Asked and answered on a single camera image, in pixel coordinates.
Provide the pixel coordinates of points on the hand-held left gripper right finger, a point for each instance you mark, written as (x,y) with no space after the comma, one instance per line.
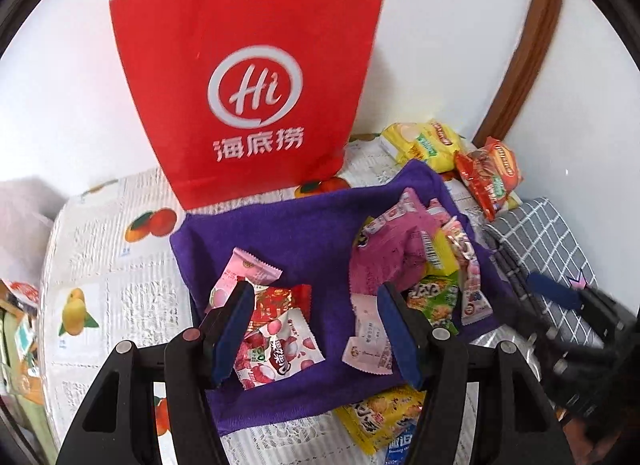
(400,335)

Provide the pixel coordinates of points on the brown wooden door frame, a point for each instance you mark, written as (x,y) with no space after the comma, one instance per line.
(530,45)

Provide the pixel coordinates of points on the blue packet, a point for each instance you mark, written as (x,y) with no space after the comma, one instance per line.
(400,447)

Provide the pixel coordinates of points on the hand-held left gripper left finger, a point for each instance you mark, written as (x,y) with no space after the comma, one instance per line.
(235,330)

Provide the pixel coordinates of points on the white lychee print packet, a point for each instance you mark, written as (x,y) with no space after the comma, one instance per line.
(285,350)

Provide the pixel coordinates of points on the purple towel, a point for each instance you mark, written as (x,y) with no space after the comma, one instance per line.
(310,230)

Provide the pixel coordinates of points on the yellow snack packet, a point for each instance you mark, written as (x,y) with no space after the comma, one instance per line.
(425,145)

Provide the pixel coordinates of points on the dark yellow packet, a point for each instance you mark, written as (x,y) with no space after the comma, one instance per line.
(365,237)

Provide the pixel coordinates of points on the pale pink candy packet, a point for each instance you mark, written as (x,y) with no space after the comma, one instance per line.
(245,272)

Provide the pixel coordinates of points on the striped candy packet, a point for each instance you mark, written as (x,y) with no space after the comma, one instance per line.
(472,295)

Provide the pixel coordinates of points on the grey checked cushion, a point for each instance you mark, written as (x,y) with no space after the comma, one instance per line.
(545,235)

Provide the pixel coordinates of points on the white pink packet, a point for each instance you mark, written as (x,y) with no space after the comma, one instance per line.
(370,335)

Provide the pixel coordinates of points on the yellow chip packet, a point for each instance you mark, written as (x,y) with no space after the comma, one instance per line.
(380,410)

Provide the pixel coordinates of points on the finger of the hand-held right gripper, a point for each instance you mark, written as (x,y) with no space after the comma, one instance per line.
(552,290)

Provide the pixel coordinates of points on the green snack packet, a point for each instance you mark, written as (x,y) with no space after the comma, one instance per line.
(435,297)

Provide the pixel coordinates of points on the pink snack packet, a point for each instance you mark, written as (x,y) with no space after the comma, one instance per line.
(390,255)

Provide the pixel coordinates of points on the fruit print tablecloth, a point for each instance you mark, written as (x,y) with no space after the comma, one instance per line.
(140,270)

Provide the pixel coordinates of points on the red orange snack packet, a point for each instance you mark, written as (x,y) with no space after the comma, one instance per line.
(490,170)

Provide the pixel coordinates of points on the red paper bag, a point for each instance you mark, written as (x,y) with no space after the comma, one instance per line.
(250,20)

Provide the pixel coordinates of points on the small yellow packet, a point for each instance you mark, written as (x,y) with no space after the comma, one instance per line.
(442,252)

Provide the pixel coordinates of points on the red candy packet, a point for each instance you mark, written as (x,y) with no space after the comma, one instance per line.
(280,302)

